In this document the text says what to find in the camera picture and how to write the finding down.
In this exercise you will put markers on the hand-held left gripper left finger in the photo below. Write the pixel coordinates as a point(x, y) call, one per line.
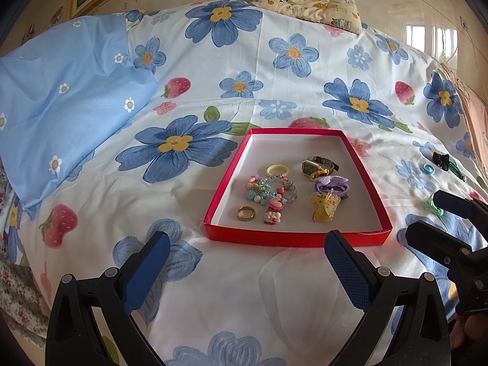
point(146, 270)

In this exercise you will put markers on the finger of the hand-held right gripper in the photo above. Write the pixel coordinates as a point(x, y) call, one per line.
point(455, 203)
point(430, 242)

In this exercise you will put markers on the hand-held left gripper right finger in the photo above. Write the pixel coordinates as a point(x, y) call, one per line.
point(349, 270)

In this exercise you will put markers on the red cardboard box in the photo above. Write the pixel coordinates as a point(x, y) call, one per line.
point(297, 237)

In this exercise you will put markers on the yellow hair claw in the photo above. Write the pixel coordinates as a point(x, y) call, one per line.
point(324, 206)

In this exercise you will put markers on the pink flower hair clip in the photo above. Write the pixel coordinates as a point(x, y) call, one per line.
point(273, 209)

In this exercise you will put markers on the yellow plastic bangle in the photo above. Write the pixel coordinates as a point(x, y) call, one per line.
point(271, 167)

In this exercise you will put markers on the person's right hand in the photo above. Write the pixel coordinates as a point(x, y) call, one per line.
point(463, 333)

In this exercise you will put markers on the green hair clip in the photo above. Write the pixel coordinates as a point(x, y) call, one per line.
point(457, 170)

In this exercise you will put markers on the black cat hair clip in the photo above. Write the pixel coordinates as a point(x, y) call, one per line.
point(440, 158)

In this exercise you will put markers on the pink printed cloth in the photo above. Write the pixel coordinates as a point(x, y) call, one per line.
point(474, 118)

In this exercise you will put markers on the floral strawberry bedsheet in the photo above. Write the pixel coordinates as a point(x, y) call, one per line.
point(244, 305)

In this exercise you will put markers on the small floral print cloth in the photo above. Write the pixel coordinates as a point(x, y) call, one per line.
point(19, 286)

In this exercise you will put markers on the light blue pillow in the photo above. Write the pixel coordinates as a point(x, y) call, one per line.
point(68, 95)

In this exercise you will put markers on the panda print pillow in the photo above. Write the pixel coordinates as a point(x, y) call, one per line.
point(308, 5)

